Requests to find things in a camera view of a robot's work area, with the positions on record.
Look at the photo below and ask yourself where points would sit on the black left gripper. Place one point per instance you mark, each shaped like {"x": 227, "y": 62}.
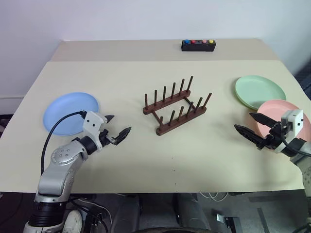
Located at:
{"x": 105, "y": 138}

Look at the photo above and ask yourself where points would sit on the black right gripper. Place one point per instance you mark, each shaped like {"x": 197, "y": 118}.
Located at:
{"x": 273, "y": 139}

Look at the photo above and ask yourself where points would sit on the pink plastic plate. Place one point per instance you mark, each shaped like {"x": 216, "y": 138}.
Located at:
{"x": 274, "y": 109}

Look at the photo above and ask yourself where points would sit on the green plastic plate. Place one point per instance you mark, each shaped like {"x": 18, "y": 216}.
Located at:
{"x": 257, "y": 91}

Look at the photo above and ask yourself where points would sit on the blue plastic plate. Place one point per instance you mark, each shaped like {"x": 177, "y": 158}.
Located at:
{"x": 69, "y": 109}

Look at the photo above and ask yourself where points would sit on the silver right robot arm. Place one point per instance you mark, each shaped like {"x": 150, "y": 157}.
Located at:
{"x": 305, "y": 170}

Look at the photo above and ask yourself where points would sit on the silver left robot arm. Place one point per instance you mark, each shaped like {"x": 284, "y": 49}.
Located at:
{"x": 57, "y": 170}

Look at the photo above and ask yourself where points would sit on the brown wooden dish rack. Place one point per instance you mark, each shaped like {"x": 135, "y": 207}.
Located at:
{"x": 167, "y": 102}

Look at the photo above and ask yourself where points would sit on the black mesh chair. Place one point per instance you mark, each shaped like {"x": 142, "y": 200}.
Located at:
{"x": 305, "y": 82}

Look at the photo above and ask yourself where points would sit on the black button box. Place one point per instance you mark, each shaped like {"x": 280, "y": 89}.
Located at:
{"x": 198, "y": 47}

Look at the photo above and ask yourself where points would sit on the white round robot part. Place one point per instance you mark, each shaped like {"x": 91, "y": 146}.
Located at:
{"x": 73, "y": 222}

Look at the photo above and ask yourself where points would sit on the dark grey rounded shape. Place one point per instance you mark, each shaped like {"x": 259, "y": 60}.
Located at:
{"x": 192, "y": 211}

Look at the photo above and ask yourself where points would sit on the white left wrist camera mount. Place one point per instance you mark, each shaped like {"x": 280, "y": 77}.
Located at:
{"x": 93, "y": 121}

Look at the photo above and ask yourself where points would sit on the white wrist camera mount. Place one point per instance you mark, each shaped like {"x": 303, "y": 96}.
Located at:
{"x": 295, "y": 120}
{"x": 93, "y": 121}

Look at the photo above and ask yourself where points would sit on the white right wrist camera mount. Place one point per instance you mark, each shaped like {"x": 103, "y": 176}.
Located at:
{"x": 295, "y": 120}

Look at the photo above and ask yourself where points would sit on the small metal bracket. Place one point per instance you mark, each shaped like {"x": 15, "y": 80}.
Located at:
{"x": 227, "y": 219}

